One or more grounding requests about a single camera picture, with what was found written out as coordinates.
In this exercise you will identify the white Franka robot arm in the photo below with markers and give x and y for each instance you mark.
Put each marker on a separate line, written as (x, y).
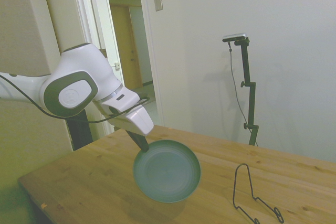
(78, 77)

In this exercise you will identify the white door frame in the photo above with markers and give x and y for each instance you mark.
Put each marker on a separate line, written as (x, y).
(151, 51)

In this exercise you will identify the black post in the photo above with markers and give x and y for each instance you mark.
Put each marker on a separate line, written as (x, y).
(80, 132)

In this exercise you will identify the grey exterior camera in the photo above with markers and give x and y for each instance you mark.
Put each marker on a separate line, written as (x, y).
(235, 36)

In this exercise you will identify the green round plate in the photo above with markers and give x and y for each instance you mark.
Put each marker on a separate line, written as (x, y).
(168, 174)

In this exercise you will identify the brass door strike plate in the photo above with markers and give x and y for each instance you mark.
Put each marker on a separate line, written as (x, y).
(104, 53)

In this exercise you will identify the white door latch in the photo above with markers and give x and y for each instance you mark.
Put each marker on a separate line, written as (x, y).
(116, 65)

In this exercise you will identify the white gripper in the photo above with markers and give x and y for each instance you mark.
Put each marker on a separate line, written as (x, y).
(136, 119)

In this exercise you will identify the brown hallway door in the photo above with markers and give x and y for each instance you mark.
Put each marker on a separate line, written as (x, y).
(126, 37)

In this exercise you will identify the grey wall switch plate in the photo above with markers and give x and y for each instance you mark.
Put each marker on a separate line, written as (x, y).
(157, 1)

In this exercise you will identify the black camera stand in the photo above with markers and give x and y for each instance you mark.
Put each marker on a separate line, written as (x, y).
(251, 103)

